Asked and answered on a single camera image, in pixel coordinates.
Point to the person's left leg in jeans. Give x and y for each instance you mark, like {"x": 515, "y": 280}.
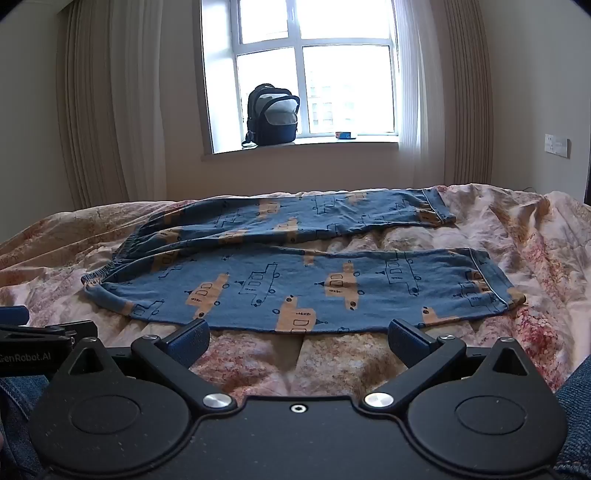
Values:
{"x": 18, "y": 415}

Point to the white framed window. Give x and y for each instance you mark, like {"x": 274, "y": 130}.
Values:
{"x": 302, "y": 60}

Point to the floral pink blanket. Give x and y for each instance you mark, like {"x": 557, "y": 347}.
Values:
{"x": 531, "y": 240}

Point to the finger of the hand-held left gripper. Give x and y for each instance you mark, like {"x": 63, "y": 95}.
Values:
{"x": 69, "y": 330}
{"x": 14, "y": 316}

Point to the person's leg in jeans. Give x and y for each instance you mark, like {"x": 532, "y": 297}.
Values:
{"x": 575, "y": 406}
{"x": 18, "y": 415}

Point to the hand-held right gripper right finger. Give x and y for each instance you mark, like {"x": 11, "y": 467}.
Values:
{"x": 404, "y": 340}

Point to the beige pleated curtain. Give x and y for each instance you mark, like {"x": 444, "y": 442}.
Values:
{"x": 87, "y": 101}
{"x": 466, "y": 92}

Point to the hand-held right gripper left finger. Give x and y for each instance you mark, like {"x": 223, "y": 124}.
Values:
{"x": 194, "y": 342}

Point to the dark blue backpack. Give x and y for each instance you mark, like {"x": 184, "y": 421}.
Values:
{"x": 272, "y": 117}

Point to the person's right leg in jeans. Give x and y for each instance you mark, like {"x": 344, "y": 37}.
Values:
{"x": 575, "y": 406}

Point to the blue printed pants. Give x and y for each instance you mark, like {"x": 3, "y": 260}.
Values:
{"x": 277, "y": 281}

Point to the small blue box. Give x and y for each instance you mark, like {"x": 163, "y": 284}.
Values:
{"x": 346, "y": 134}

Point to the white wall switch plate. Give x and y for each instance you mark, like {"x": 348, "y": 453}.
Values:
{"x": 557, "y": 146}

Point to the white window sill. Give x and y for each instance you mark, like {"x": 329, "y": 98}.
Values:
{"x": 300, "y": 148}

